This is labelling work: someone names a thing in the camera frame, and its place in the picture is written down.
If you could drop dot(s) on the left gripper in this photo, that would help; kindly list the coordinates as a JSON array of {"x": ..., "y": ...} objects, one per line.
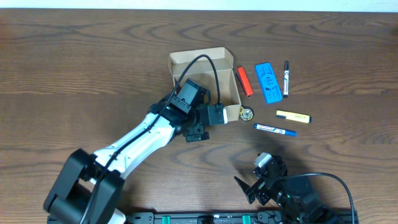
[{"x": 196, "y": 133}]

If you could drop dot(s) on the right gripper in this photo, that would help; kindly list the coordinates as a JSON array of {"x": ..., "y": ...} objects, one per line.
[{"x": 258, "y": 189}]

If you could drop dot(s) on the cardboard box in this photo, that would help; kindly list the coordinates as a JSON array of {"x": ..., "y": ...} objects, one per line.
[{"x": 214, "y": 72}]

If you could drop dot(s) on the correction tape dispenser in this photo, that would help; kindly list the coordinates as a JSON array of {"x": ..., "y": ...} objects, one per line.
[{"x": 246, "y": 113}]

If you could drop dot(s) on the yellow highlighter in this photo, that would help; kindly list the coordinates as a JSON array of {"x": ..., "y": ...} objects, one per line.
[{"x": 303, "y": 118}]

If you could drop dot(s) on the blue plastic case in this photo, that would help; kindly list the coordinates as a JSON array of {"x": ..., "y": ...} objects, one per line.
[{"x": 268, "y": 82}]

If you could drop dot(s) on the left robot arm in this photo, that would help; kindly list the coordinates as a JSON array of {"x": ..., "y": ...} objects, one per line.
[{"x": 89, "y": 186}]

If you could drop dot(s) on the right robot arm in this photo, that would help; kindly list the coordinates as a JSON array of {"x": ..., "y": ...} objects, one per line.
[{"x": 296, "y": 197}]

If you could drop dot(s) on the blue whiteboard marker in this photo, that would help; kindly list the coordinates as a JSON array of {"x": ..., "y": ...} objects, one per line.
[{"x": 276, "y": 130}]

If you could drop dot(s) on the black whiteboard marker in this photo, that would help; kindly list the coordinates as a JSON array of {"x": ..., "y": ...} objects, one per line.
[{"x": 286, "y": 79}]

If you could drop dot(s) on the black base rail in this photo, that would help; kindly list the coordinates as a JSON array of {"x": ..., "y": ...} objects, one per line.
[{"x": 265, "y": 216}]

